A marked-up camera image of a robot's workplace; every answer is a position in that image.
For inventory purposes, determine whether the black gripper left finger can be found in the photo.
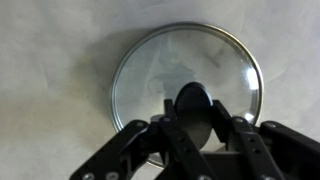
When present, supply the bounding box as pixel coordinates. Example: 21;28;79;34
69;98;218;180

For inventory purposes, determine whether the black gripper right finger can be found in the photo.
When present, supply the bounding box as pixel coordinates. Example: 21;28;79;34
212;99;320;180

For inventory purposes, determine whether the glass lid with black knob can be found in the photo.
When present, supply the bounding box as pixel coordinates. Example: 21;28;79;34
110;21;265;170

